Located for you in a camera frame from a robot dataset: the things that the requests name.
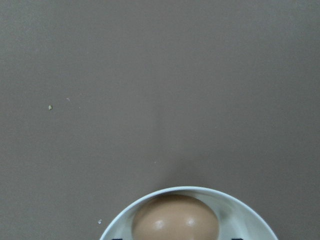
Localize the brown egg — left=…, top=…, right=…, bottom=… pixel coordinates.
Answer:
left=131, top=194, right=220, bottom=240

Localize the white round bowl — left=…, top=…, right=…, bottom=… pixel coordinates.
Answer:
left=100, top=186, right=278, bottom=240

